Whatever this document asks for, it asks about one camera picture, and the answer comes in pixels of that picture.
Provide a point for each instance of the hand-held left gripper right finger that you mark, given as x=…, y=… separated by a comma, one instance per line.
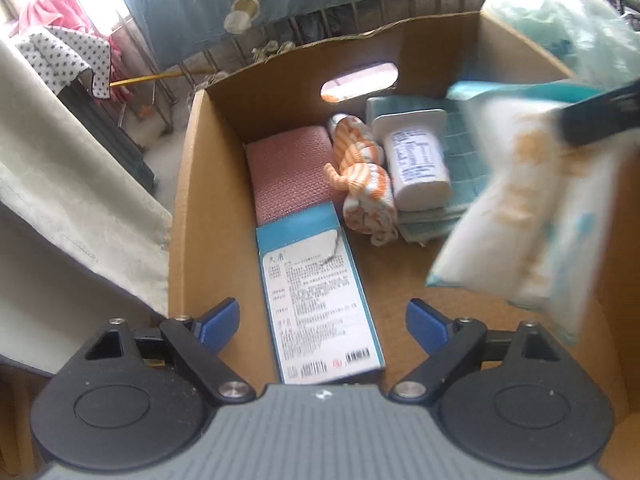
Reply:
x=427, y=327

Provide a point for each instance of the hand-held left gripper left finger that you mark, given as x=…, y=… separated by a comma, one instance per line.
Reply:
x=220, y=324

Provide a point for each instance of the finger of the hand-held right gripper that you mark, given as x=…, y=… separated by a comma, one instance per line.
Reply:
x=600, y=115

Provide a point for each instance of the blue and white carton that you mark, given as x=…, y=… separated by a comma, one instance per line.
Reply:
x=320, y=305

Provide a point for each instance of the white tissue pack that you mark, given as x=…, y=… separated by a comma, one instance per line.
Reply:
x=520, y=200

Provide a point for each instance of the brown cardboard box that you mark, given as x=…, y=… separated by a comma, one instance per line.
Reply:
x=215, y=200

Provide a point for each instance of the teal checked towel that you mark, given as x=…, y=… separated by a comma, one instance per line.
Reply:
x=465, y=160

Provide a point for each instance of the orange striped cloth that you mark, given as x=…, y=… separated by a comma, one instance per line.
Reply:
x=367, y=185

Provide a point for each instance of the pink knitted towel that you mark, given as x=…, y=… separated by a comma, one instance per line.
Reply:
x=290, y=175

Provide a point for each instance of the white plastic bottle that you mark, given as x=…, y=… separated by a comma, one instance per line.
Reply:
x=417, y=160

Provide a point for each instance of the light green plastic bag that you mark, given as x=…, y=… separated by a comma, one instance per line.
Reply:
x=560, y=20

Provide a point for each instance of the beige curtain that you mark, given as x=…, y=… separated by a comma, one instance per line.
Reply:
x=65, y=200

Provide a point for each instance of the dark grey cabinet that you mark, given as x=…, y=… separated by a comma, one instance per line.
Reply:
x=115, y=140

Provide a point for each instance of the yellow stick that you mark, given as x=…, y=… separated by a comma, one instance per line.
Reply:
x=155, y=77

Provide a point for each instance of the white star-print cloth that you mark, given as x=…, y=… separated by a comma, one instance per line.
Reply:
x=70, y=55

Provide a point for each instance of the pink hanging cloth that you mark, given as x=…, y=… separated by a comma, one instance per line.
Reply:
x=55, y=10

